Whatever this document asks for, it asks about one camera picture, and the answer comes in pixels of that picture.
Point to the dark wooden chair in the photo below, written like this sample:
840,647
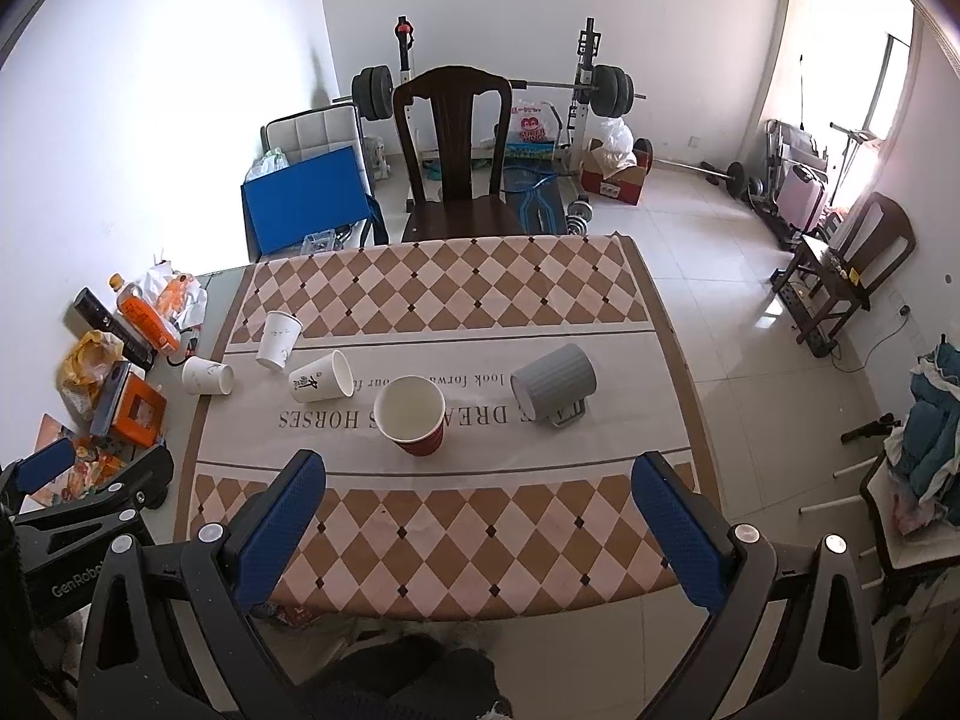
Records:
450,219
889,229

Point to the plain white paper cup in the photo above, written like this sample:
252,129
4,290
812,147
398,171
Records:
277,341
204,376

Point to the pink suitcase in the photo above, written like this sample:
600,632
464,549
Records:
799,195

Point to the folded grey exercise machine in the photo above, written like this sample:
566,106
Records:
784,157

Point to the blue exercise bench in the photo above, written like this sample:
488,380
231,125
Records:
536,210

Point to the white bag red print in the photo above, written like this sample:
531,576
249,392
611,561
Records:
529,124

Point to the white padded chair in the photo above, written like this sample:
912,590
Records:
315,131

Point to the yellow plastic bag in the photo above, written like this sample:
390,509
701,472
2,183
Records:
86,364

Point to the barbell with small plates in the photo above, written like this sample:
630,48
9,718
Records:
731,178

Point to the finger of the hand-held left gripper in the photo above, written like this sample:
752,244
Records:
43,465
146,476

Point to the white-legged chair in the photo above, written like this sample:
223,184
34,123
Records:
896,540

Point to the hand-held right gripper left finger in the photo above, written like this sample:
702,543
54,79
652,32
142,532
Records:
281,529

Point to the red paper cup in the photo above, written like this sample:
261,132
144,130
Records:
420,444

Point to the white paper cup black print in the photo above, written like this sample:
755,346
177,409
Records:
315,379

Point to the checkered brown table mat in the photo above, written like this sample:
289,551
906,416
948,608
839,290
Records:
480,300

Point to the crumpled white wrapper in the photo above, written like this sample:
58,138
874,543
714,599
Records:
187,300

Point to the white plastic bag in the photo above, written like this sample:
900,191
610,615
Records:
616,141

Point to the blue board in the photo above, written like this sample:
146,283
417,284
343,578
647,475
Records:
307,195

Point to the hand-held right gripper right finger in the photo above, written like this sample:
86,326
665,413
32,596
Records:
675,532

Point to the chrome dumbbell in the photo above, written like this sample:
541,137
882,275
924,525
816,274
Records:
579,211

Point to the colourful booklet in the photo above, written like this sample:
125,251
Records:
82,465

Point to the black remote control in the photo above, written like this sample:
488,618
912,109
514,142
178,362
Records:
112,326

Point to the white weight rack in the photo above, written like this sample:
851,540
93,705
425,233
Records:
583,101

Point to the orange box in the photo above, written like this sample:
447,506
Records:
135,409

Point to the black barbell on rack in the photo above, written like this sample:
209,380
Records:
373,94

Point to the pile of clothes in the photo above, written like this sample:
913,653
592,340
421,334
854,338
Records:
930,420

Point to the grey ribbed mug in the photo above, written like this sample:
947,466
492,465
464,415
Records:
559,382

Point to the red cardboard box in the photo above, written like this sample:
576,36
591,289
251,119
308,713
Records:
616,184

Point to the clear plastic package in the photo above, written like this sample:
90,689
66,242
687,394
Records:
321,241

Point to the orange drink bottle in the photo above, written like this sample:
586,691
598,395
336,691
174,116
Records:
146,315

